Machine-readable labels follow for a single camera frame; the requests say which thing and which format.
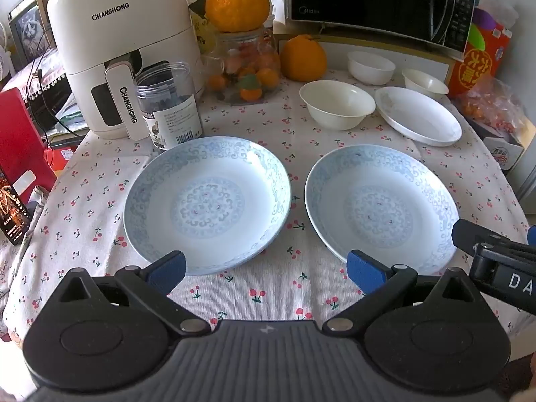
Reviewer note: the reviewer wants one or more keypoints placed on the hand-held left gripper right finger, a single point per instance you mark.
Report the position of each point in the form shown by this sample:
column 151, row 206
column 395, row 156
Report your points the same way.
column 366, row 274

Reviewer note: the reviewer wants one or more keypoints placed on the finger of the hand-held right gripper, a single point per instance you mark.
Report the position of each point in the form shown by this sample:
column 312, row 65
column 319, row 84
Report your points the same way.
column 469, row 232
column 532, row 234

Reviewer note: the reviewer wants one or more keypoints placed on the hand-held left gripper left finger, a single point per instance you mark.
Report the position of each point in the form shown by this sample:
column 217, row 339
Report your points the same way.
column 167, row 270

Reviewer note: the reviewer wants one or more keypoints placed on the blue patterned plate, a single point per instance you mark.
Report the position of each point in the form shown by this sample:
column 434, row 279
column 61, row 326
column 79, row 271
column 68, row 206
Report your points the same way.
column 209, row 205
column 377, row 209

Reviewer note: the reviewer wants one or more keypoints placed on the plain white plate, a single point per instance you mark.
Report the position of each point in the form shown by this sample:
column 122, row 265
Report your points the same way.
column 418, row 115

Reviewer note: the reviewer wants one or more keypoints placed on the white bowl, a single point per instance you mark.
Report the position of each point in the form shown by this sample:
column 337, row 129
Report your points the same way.
column 370, row 65
column 337, row 100
column 425, row 81

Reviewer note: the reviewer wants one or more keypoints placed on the black and white cardboard box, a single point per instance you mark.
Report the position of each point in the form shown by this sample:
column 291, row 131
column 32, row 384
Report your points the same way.
column 502, row 155

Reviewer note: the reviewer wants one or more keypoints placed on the cherry print tablecloth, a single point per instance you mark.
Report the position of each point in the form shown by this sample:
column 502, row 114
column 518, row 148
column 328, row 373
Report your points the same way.
column 268, row 284

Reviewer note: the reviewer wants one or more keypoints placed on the clear bag of snacks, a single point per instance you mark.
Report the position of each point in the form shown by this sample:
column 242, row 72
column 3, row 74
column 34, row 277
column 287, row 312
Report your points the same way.
column 494, row 104

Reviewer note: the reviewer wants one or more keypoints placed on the red gift box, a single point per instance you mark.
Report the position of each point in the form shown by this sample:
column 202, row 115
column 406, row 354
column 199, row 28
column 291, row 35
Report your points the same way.
column 477, row 71

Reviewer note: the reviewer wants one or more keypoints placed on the clear jar with dark contents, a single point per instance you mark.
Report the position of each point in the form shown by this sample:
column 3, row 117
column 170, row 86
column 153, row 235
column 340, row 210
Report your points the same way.
column 167, row 100

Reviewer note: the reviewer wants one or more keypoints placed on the wooden microwave stand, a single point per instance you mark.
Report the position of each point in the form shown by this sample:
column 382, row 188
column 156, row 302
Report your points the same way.
column 418, row 56

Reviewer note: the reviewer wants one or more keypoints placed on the red chair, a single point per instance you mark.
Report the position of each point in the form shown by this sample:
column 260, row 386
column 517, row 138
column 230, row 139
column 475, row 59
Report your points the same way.
column 21, row 134

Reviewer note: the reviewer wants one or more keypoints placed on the glass jar of small oranges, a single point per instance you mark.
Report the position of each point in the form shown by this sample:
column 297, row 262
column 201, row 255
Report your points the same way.
column 247, row 63

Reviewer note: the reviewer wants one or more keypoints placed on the white plastic bag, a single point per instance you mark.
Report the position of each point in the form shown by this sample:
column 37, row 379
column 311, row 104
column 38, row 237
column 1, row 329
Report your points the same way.
column 502, row 12

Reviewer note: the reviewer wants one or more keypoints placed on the pink lace cloth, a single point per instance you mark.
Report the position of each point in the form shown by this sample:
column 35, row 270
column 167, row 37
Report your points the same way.
column 25, row 73

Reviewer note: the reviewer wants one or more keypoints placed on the white air fryer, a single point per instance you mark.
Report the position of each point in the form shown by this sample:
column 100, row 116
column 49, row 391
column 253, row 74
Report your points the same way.
column 125, row 29

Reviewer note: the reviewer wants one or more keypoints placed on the framed cat picture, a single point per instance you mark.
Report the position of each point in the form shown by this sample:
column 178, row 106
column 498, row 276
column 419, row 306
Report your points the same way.
column 29, row 29

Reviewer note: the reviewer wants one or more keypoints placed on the stack of white paper cups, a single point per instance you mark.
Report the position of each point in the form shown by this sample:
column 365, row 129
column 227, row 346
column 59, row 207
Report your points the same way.
column 271, row 8

